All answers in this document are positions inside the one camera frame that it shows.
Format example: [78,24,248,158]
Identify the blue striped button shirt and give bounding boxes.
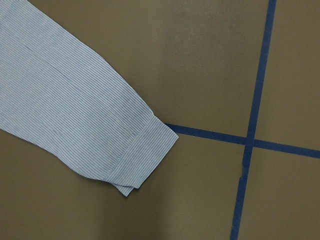
[0,0,178,196]

